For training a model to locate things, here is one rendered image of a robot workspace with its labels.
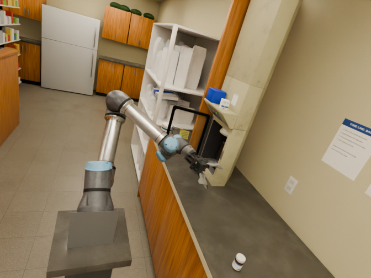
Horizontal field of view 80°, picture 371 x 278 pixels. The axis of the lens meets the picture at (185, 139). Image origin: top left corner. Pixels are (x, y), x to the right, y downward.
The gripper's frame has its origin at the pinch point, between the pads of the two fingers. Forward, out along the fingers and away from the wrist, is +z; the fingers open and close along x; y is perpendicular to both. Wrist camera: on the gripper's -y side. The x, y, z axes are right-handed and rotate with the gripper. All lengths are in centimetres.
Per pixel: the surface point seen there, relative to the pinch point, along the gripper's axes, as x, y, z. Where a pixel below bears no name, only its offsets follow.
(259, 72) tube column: 57, -29, -29
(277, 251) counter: -16, -25, 45
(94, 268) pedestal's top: -41, 55, 0
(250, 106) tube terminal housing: 38, -34, -23
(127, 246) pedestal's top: -37, 40, -1
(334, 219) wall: 14, -44, 54
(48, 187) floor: -160, -2, -146
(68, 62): -140, -145, -500
